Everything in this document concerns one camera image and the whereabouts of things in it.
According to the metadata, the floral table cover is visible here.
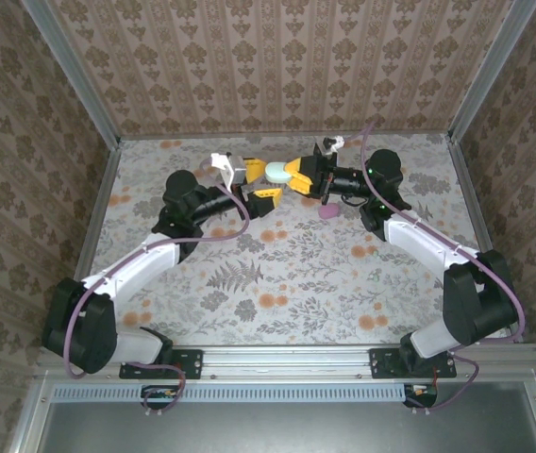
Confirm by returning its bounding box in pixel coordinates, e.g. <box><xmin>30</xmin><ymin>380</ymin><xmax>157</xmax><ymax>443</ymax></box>
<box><xmin>81</xmin><ymin>134</ymin><xmax>510</xmax><ymax>345</ymax></box>

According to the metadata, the grey slotted cable duct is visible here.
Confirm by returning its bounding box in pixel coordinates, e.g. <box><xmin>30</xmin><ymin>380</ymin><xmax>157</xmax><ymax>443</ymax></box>
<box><xmin>53</xmin><ymin>382</ymin><xmax>413</xmax><ymax>403</ymax></box>

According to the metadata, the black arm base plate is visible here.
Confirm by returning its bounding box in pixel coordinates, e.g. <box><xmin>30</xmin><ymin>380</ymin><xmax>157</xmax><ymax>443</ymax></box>
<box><xmin>119</xmin><ymin>347</ymin><xmax>203</xmax><ymax>380</ymax></box>
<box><xmin>369</xmin><ymin>347</ymin><xmax>457</xmax><ymax>380</ymax></box>

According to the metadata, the mint earbuds charging case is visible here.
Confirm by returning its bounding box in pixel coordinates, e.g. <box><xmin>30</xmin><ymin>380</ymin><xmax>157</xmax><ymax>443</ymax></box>
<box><xmin>263</xmin><ymin>160</ymin><xmax>293</xmax><ymax>186</ymax></box>

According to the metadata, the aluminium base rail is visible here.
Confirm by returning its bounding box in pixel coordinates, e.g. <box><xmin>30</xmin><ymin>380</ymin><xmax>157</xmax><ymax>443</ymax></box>
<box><xmin>36</xmin><ymin>345</ymin><xmax>536</xmax><ymax>379</ymax></box>

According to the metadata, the long purple right arm cable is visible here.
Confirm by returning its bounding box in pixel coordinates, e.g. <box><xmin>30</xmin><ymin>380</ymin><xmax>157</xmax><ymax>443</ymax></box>
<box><xmin>342</xmin><ymin>120</ymin><xmax>528</xmax><ymax>353</ymax></box>

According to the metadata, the long purple left arm cable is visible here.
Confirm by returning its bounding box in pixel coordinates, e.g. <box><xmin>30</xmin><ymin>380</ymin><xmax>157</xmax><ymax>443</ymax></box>
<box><xmin>62</xmin><ymin>156</ymin><xmax>251</xmax><ymax>380</ymax></box>

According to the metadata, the short purple cable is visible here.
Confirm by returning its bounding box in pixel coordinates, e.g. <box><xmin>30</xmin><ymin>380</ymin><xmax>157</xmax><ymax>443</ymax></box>
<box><xmin>126</xmin><ymin>365</ymin><xmax>188</xmax><ymax>419</ymax></box>
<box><xmin>409</xmin><ymin>354</ymin><xmax>480</xmax><ymax>417</ymax></box>

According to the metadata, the black electronics board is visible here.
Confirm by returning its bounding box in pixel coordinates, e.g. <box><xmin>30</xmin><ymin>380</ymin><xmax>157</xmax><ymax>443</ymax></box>
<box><xmin>402</xmin><ymin>383</ymin><xmax>439</xmax><ymax>408</ymax></box>
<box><xmin>141</xmin><ymin>384</ymin><xmax>182</xmax><ymax>410</ymax></box>

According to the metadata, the aluminium table edge rail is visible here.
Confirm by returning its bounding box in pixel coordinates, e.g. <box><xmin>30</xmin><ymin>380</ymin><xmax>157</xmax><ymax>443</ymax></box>
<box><xmin>446</xmin><ymin>136</ymin><xmax>524</xmax><ymax>344</ymax></box>
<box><xmin>62</xmin><ymin>141</ymin><xmax>121</xmax><ymax>331</ymax></box>

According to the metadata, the long purple arm cable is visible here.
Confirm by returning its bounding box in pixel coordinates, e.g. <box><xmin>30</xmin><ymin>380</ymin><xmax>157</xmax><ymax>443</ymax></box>
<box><xmin>62</xmin><ymin>156</ymin><xmax>251</xmax><ymax>380</ymax></box>
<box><xmin>342</xmin><ymin>120</ymin><xmax>528</xmax><ymax>353</ymax></box>

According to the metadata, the grey metal sheet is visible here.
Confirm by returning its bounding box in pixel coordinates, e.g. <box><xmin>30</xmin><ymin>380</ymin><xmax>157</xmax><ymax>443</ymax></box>
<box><xmin>36</xmin><ymin>381</ymin><xmax>536</xmax><ymax>453</ymax></box>

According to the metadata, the aluminium frame post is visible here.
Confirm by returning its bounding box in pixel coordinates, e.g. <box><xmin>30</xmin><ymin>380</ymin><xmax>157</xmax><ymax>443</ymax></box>
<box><xmin>447</xmin><ymin>0</ymin><xmax>536</xmax><ymax>143</ymax></box>
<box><xmin>21</xmin><ymin>0</ymin><xmax>122</xmax><ymax>148</ymax></box>

